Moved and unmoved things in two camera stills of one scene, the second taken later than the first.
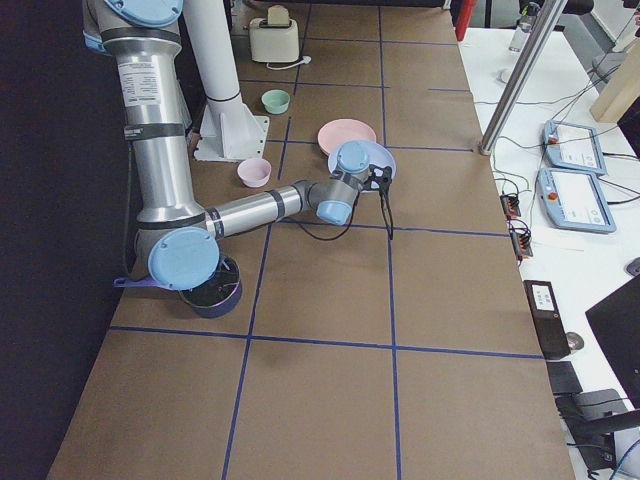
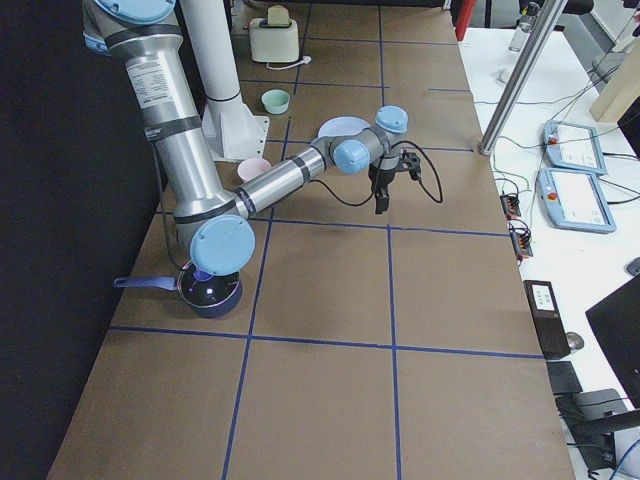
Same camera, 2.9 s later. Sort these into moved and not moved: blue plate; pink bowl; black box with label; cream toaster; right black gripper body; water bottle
Moved: blue plate; right black gripper body
Not moved: black box with label; pink bowl; cream toaster; water bottle
